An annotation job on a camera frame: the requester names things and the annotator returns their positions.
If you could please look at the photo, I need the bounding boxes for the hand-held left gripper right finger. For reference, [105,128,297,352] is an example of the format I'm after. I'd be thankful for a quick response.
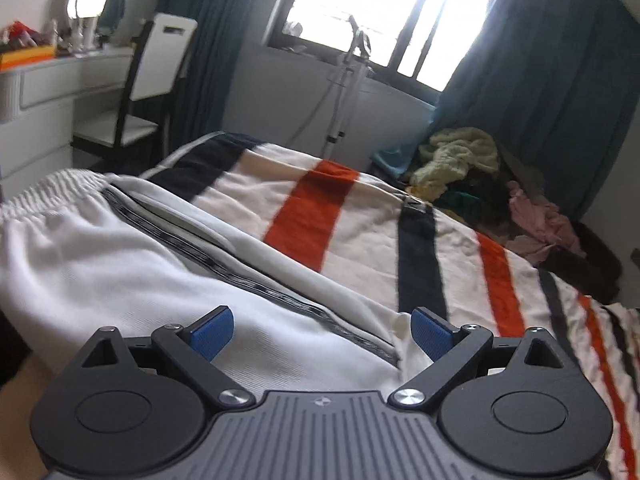
[390,306,567,408]

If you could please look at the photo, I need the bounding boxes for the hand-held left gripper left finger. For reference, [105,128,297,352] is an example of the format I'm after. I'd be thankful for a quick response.
[80,305,257,408]

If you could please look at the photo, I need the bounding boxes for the white pants with grey stripe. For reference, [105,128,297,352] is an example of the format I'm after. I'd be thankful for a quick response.
[0,169,437,402]

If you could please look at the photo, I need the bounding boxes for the dark clothes pile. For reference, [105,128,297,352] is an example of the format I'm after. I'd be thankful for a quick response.
[445,174,512,233]

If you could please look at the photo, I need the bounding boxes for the green garment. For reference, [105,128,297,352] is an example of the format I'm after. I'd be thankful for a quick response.
[442,191,482,217]

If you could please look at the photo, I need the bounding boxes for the pink garment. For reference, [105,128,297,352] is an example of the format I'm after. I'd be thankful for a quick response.
[505,180,584,264]

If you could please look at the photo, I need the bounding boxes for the striped blanket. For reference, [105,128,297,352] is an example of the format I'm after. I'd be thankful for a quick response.
[140,131,640,480]

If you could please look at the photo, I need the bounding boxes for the dark brown fuzzy cloth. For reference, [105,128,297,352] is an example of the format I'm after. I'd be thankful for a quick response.
[537,220,624,306]

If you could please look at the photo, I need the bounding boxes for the light blue cloth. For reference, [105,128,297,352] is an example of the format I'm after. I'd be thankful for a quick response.
[372,116,442,177]

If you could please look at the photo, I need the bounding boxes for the pale yellow knitted garment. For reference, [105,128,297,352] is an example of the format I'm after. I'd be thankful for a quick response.
[410,127,501,199]

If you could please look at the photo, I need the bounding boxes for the grey garment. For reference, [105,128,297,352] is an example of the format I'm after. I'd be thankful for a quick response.
[499,142,547,197]

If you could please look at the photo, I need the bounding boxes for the metal tripod stand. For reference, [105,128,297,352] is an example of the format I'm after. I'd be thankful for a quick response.
[300,14,374,162]

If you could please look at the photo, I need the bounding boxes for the white dresser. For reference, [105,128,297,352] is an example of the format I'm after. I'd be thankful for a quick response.
[0,47,137,202]

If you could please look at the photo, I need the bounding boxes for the blue curtain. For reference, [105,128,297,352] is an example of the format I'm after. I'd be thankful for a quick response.
[434,0,640,222]
[157,0,297,149]

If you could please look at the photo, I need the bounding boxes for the group of cosmetic bottles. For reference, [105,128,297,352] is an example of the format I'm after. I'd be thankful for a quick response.
[50,15,117,57]

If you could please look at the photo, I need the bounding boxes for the dark framed window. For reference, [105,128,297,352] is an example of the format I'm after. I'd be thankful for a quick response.
[262,0,502,94]

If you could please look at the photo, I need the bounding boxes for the orange box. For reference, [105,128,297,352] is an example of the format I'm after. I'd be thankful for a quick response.
[0,44,57,73]

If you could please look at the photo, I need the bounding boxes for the white chair with black frame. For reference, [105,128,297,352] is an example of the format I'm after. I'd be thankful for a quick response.
[72,12,199,162]

